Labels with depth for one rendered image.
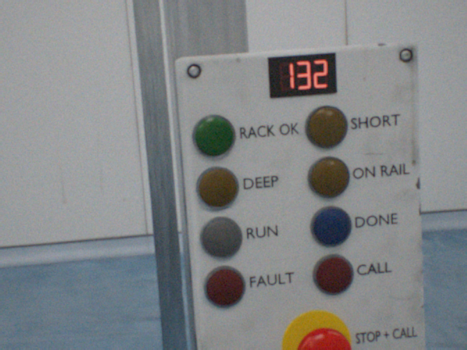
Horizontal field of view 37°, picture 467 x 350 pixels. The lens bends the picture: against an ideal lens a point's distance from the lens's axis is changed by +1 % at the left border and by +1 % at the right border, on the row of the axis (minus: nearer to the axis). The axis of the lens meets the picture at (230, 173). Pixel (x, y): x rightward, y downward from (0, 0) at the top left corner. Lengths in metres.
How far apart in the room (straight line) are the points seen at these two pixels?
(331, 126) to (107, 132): 3.43
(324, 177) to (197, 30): 0.15
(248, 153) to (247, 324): 0.12
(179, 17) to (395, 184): 0.20
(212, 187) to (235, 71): 0.08
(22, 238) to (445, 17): 2.63
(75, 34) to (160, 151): 2.30
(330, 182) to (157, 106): 1.17
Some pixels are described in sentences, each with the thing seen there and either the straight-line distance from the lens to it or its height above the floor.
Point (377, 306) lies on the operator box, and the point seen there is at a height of 0.88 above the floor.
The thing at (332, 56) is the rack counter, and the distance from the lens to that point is 0.50.
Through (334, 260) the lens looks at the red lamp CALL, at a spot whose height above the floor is 0.92.
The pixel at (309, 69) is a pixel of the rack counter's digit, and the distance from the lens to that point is 0.49.
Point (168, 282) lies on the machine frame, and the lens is 1.72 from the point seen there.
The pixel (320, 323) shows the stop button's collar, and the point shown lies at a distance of 0.53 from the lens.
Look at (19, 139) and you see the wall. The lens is 3.98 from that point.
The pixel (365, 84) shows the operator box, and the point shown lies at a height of 1.04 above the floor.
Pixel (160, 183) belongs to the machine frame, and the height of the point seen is 0.78.
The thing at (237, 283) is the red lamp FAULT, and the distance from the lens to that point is 0.50.
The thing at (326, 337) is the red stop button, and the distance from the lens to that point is 0.51.
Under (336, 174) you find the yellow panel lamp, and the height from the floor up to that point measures 0.98.
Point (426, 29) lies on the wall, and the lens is 4.08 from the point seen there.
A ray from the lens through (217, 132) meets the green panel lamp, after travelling 0.47.
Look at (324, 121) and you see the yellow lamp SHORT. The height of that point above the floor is 1.02.
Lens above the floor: 1.07
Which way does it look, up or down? 10 degrees down
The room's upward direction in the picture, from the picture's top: 4 degrees counter-clockwise
